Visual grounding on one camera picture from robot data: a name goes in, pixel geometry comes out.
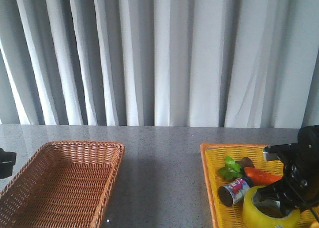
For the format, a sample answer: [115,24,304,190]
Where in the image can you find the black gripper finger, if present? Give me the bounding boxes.
[256,187,279,202]

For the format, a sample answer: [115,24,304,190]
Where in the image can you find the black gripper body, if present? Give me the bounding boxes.
[276,153,319,210]

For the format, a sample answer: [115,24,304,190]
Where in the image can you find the yellow packing tape roll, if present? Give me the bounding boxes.
[242,186,300,228]

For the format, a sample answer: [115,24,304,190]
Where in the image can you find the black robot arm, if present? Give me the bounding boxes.
[256,125,319,212]
[0,148,16,179]

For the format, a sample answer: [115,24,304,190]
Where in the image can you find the orange toy carrot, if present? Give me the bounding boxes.
[244,167,282,186]

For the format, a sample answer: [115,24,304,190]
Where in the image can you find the small printed can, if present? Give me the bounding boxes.
[218,177,253,207]

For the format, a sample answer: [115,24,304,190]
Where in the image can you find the dark brown toy piece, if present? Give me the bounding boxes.
[236,157,255,168]

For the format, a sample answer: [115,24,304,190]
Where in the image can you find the green toy leaves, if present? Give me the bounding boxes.
[218,156,244,180]

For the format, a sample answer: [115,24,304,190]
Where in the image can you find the yellow fruit at corner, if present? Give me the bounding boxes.
[309,221,319,228]

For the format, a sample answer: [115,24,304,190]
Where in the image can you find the yellow plastic woven basket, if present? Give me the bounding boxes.
[200,143,319,228]

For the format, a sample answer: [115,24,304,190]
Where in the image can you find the grey pleated curtain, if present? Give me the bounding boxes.
[0,0,319,128]

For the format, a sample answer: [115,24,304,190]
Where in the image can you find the brown wicker basket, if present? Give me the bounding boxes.
[0,141,125,228]

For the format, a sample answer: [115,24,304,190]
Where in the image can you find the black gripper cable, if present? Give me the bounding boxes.
[303,198,319,223]

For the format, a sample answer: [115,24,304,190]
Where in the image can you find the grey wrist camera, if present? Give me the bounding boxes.
[262,143,299,161]

